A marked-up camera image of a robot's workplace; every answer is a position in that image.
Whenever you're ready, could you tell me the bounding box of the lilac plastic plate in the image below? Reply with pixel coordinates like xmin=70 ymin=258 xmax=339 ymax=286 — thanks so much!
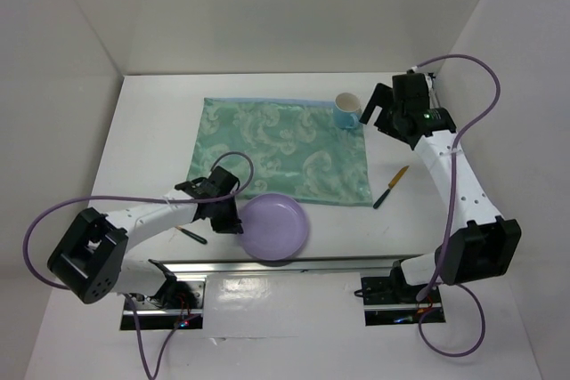
xmin=238 ymin=193 xmax=310 ymax=262

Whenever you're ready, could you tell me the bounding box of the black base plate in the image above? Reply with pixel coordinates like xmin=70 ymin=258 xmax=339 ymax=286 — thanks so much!
xmin=128 ymin=279 xmax=205 ymax=311
xmin=354 ymin=277 xmax=422 ymax=305

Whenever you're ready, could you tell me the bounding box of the light blue mug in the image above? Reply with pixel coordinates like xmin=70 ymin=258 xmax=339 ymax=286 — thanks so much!
xmin=333 ymin=93 xmax=362 ymax=130

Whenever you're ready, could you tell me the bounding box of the gold fork green handle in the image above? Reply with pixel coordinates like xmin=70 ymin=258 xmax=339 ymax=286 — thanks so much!
xmin=176 ymin=227 xmax=208 ymax=245

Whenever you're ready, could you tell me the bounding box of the gold knife green handle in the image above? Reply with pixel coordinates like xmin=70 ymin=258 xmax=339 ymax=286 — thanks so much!
xmin=372 ymin=166 xmax=409 ymax=209

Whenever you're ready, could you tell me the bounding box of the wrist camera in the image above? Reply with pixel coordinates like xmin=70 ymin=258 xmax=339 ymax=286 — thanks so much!
xmin=392 ymin=73 xmax=430 ymax=109
xmin=208 ymin=166 xmax=240 ymax=197

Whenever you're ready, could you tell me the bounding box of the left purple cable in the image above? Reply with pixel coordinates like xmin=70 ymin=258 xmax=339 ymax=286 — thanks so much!
xmin=21 ymin=151 xmax=255 ymax=380

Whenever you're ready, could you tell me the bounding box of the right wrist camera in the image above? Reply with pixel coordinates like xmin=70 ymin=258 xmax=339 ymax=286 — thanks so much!
xmin=392 ymin=73 xmax=430 ymax=109

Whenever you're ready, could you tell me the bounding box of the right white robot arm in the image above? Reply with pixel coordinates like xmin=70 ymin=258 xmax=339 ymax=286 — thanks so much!
xmin=360 ymin=76 xmax=522 ymax=302

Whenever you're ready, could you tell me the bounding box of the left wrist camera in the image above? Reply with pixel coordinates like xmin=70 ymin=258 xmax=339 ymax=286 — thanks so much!
xmin=208 ymin=166 xmax=240 ymax=197

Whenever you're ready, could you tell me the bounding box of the aluminium frame rail front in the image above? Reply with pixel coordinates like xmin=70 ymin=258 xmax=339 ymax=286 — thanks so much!
xmin=161 ymin=256 xmax=406 ymax=275

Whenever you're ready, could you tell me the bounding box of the teal patterned satin cloth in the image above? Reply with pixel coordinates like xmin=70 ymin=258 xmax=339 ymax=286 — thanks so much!
xmin=187 ymin=98 xmax=373 ymax=206

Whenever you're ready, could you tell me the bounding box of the aluminium frame rail right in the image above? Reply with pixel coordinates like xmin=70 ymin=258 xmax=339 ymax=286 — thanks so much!
xmin=424 ymin=72 xmax=441 ymax=108

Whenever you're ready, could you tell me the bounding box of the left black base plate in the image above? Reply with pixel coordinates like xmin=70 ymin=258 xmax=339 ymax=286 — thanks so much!
xmin=128 ymin=279 xmax=205 ymax=311

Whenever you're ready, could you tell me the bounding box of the aluminium frame rail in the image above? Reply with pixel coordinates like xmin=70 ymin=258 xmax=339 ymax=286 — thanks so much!
xmin=161 ymin=256 xmax=406 ymax=275
xmin=424 ymin=72 xmax=441 ymax=108

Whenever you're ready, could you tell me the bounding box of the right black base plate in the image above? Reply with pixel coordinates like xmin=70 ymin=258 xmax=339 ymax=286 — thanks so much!
xmin=354 ymin=277 xmax=422 ymax=305

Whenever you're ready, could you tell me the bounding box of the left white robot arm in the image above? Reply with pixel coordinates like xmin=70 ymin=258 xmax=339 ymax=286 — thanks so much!
xmin=47 ymin=182 xmax=243 ymax=308

